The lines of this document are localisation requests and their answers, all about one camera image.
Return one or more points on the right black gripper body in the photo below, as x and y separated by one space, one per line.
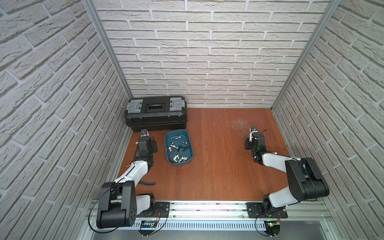
249 144

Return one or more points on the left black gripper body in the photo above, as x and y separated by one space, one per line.
144 137

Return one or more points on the white gold piece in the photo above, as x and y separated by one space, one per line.
173 160

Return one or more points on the teal plastic storage bin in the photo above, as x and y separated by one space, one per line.
170 139

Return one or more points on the black chess piece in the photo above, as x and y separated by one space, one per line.
183 148

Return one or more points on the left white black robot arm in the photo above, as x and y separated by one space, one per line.
118 203

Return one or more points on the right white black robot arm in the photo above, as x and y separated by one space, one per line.
305 181

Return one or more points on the black plastic toolbox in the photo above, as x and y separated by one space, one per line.
157 113

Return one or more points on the left controller board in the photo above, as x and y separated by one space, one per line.
148 227

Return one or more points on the controller board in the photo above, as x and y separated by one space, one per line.
148 227
272 228

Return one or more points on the right controller board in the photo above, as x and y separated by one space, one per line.
272 228

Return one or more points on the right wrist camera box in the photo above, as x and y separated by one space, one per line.
253 133

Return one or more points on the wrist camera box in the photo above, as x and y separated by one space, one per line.
144 133
253 133

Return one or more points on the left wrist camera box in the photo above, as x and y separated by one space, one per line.
144 133

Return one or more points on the blue handled pliers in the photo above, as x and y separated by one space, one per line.
147 183

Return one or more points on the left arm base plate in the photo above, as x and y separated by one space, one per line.
160 209

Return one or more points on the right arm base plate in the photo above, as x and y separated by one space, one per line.
263 210

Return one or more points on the aluminium frame rail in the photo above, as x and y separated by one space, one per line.
238 211

